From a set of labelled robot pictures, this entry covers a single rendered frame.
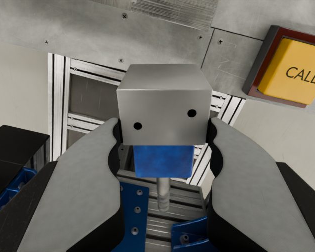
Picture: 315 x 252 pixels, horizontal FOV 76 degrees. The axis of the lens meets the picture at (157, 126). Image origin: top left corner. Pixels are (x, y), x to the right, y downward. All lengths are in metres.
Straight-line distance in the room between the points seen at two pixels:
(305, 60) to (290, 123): 1.17
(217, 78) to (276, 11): 0.09
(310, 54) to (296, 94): 0.04
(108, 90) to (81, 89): 0.12
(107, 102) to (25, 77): 0.53
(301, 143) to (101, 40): 1.42
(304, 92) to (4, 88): 1.36
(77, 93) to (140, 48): 0.75
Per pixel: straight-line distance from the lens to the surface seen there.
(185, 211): 0.48
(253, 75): 0.28
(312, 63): 0.28
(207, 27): 0.17
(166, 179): 0.17
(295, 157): 1.61
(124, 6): 0.18
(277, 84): 0.26
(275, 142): 1.47
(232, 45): 0.27
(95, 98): 0.97
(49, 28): 0.29
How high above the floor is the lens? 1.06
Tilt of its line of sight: 60 degrees down
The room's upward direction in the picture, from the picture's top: 177 degrees counter-clockwise
